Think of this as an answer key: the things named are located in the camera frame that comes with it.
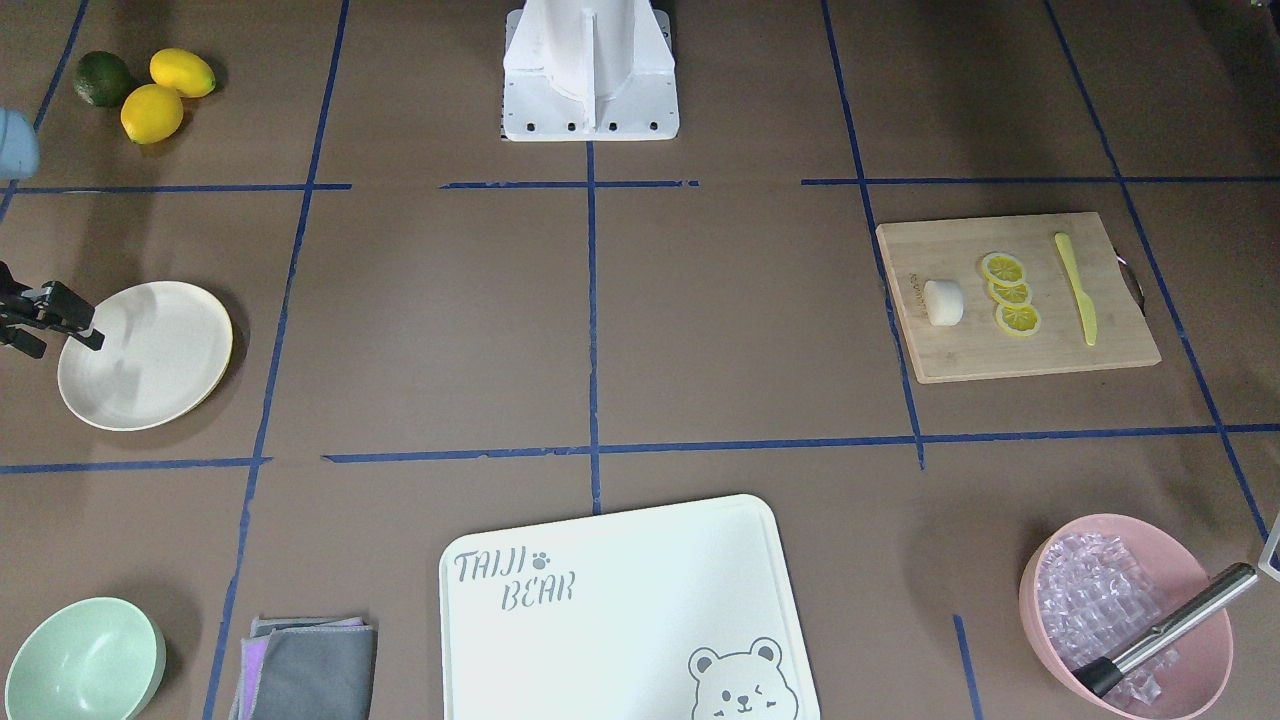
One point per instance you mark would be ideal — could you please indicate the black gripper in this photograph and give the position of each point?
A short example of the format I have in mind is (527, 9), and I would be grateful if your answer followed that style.
(45, 305)

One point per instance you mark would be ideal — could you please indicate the beige round plate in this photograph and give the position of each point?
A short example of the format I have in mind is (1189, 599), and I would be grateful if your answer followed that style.
(166, 346)

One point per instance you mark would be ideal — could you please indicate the white bear tray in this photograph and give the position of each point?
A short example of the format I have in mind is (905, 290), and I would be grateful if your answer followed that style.
(683, 611)

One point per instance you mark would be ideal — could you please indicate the white steamed bun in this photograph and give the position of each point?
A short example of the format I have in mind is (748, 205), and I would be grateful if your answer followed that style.
(944, 302)

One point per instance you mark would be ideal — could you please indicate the lemon slice near bun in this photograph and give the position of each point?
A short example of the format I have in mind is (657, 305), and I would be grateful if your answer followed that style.
(1003, 269)

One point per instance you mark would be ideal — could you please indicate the yellow lemon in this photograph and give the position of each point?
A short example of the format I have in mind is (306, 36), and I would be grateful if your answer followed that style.
(152, 113)
(183, 71)

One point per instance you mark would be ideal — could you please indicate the green lime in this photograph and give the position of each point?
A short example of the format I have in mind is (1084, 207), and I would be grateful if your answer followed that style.
(103, 80)

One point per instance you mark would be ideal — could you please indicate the mint green bowl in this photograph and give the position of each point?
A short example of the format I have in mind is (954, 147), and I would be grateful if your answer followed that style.
(100, 658)

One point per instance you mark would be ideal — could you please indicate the folded grey cloth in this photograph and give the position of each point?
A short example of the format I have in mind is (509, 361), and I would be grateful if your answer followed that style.
(306, 668)

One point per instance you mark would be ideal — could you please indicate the bamboo cutting board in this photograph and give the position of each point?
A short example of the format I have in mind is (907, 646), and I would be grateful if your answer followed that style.
(976, 349)

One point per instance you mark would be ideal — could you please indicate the middle lemon slice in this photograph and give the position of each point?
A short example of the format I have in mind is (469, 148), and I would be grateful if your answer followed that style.
(1010, 295)

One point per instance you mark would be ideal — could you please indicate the far lemon slice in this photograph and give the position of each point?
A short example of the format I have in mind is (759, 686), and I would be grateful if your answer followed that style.
(1018, 321)

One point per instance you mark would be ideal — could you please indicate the yellow plastic knife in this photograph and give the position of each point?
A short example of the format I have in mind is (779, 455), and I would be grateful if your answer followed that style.
(1084, 303)

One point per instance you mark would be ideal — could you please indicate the ice cubes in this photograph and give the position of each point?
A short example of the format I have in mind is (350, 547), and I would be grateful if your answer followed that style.
(1093, 595)

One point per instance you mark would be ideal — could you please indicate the pink bowl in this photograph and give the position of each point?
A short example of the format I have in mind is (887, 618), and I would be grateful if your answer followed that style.
(1206, 652)

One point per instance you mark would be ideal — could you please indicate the steel muddler tool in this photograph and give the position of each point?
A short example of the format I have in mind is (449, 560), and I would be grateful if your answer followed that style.
(1103, 674)

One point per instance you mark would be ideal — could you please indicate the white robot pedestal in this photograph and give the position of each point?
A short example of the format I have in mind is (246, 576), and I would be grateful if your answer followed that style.
(580, 71)

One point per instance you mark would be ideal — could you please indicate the cutting board metal handle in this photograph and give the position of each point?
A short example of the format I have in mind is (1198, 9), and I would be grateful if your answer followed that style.
(1135, 288)

